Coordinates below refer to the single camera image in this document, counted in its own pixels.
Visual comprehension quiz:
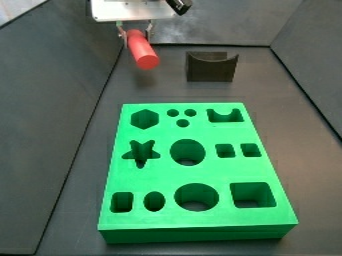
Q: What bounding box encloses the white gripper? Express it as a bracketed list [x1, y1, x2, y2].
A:
[89, 0, 175, 48]

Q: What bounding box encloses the red oval cylinder peg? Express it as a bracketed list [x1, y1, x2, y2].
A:
[127, 29, 159, 70]

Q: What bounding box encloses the black curved fixture stand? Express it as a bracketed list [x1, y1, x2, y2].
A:
[185, 51, 239, 82]

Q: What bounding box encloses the green shape sorter block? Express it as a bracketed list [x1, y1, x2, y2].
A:
[97, 103, 298, 244]

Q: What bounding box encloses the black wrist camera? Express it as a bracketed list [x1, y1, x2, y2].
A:
[165, 0, 192, 16]

